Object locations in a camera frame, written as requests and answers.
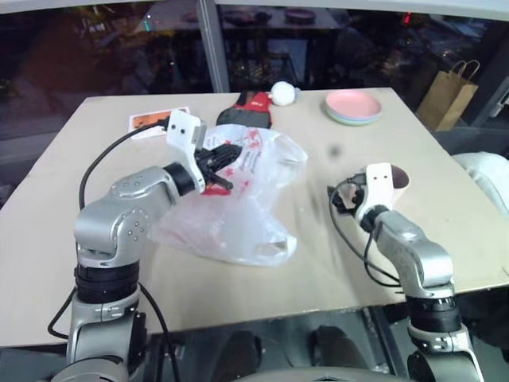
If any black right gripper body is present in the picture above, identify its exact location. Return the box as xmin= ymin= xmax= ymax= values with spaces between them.
xmin=342 ymin=173 xmax=367 ymax=216

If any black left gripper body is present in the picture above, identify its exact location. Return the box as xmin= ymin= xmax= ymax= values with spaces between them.
xmin=193 ymin=146 xmax=219 ymax=186

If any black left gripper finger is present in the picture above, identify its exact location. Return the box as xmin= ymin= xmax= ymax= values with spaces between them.
xmin=212 ymin=143 xmax=243 ymax=168
xmin=209 ymin=173 xmax=235 ymax=192

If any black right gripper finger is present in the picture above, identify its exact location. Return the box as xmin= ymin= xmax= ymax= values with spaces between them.
xmin=326 ymin=183 xmax=348 ymax=212

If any translucent plastic bag red print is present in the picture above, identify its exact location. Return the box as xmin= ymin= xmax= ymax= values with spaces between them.
xmin=146 ymin=123 xmax=309 ymax=267

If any brown paper bag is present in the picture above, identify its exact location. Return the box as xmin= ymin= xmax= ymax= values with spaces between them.
xmin=414 ymin=59 xmax=480 ymax=133

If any white cup dark interior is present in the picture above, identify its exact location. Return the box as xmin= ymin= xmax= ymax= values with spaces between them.
xmin=390 ymin=164 xmax=412 ymax=197

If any red and black fabric pouch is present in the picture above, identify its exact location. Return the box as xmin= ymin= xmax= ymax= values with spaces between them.
xmin=216 ymin=91 xmax=276 ymax=130

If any orange printed card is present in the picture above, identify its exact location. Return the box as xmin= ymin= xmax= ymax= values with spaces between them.
xmin=127 ymin=105 xmax=192 ymax=142

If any light green plate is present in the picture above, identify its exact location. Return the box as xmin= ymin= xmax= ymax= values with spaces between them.
xmin=325 ymin=106 xmax=382 ymax=127

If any white plush ball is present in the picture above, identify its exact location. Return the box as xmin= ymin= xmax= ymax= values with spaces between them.
xmin=270 ymin=80 xmax=302 ymax=107

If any pink plate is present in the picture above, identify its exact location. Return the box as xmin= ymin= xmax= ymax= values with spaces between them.
xmin=324 ymin=89 xmax=383 ymax=119

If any white rounded chair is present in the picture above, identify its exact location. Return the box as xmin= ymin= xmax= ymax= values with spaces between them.
xmin=452 ymin=150 xmax=509 ymax=220

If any dark rounded shape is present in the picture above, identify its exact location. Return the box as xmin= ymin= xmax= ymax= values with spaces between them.
xmin=309 ymin=324 xmax=359 ymax=372
xmin=220 ymin=329 xmax=262 ymax=382

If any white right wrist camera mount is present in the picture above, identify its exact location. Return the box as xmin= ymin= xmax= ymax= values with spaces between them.
xmin=354 ymin=162 xmax=399 ymax=224

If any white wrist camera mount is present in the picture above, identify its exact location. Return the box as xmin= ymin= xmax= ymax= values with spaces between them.
xmin=165 ymin=111 xmax=208 ymax=195
xmin=354 ymin=162 xmax=399 ymax=224

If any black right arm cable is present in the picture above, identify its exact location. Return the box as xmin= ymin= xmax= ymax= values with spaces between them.
xmin=328 ymin=173 xmax=403 ymax=288

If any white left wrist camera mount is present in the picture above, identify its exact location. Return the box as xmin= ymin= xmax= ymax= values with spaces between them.
xmin=165 ymin=111 xmax=208 ymax=195

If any grey window frame post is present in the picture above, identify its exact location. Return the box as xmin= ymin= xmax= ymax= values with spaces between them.
xmin=197 ymin=0 xmax=232 ymax=93

